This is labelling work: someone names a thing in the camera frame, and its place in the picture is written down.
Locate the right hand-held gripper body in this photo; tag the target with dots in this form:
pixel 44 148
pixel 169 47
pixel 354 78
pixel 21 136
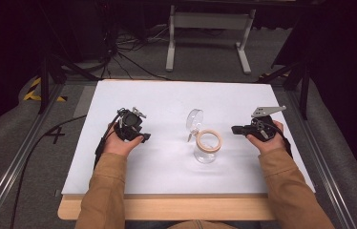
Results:
pixel 262 127

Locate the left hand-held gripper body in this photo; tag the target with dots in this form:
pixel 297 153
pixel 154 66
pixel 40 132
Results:
pixel 130 122

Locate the clear glass clip-top jar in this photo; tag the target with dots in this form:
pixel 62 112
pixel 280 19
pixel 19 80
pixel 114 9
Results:
pixel 203 156

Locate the person's right hand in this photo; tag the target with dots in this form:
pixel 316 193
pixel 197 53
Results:
pixel 270 146

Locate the person's left hand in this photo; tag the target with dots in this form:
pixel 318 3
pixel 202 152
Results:
pixel 117 145

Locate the white table cover sheet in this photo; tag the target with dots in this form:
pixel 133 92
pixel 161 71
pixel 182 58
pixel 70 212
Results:
pixel 173 171

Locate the black tripod stand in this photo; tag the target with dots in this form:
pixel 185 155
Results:
pixel 304 89
pixel 44 82

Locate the wooden table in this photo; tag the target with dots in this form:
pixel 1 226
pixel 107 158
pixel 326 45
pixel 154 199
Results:
pixel 167 208

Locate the aluminium floor rail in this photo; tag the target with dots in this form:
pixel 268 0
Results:
pixel 323 165
pixel 11 168

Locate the white metal desk frame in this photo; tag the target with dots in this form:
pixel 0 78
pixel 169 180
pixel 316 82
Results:
pixel 210 20

